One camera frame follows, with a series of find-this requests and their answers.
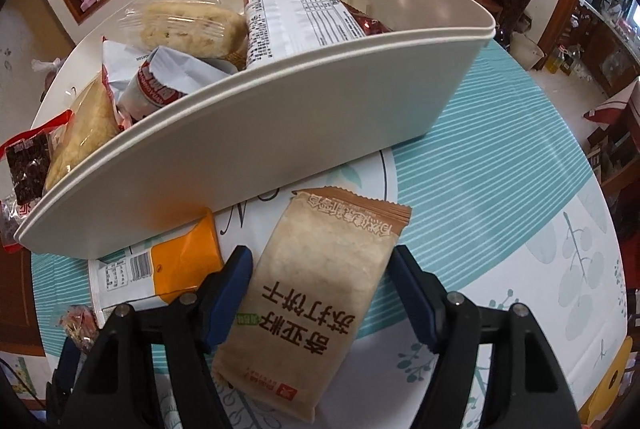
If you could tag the orange white snack packet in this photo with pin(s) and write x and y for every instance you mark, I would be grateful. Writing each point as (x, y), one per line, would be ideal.
(185, 259)

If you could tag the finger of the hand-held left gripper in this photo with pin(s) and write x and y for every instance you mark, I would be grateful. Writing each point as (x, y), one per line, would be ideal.
(67, 369)

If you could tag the white plastic storage bin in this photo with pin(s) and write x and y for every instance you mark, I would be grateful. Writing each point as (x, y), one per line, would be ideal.
(280, 124)

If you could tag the brown cracker packet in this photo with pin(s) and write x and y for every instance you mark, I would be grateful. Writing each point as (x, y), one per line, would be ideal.
(310, 289)

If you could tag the clear rice crisp packet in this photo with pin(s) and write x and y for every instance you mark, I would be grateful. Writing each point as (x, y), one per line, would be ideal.
(82, 134)
(190, 26)

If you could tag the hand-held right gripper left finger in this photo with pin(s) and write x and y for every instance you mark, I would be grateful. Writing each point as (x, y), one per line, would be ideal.
(230, 304)

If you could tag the yellow stool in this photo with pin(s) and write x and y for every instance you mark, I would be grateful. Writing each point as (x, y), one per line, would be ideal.
(610, 381)

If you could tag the white red barcode packet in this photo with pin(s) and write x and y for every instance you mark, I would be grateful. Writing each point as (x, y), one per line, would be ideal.
(305, 9)

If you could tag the clear red dried fruit packet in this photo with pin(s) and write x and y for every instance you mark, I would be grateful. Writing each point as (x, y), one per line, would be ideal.
(77, 326)

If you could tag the white bucket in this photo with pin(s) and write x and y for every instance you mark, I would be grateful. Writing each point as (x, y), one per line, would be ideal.
(527, 51)

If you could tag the yellow oil bottle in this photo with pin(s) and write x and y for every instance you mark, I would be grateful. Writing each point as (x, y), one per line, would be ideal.
(555, 61)

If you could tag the teal white leaf tablecloth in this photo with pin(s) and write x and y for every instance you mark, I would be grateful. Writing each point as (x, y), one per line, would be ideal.
(500, 189)

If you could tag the red white cloth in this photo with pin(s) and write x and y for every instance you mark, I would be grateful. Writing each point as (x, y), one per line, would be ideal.
(612, 106)

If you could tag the dark carved wooden stand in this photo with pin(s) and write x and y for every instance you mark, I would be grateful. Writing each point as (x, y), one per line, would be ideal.
(515, 9)

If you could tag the red packet with dark window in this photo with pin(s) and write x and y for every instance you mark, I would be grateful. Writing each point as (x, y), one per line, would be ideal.
(27, 164)

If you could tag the clear plastic bag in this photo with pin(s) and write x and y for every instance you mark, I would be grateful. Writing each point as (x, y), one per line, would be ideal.
(46, 66)

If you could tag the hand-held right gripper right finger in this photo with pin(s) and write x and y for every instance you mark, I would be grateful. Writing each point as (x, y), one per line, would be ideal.
(415, 304)

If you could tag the red clear snack packet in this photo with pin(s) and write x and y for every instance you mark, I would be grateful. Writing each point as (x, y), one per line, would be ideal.
(9, 224)

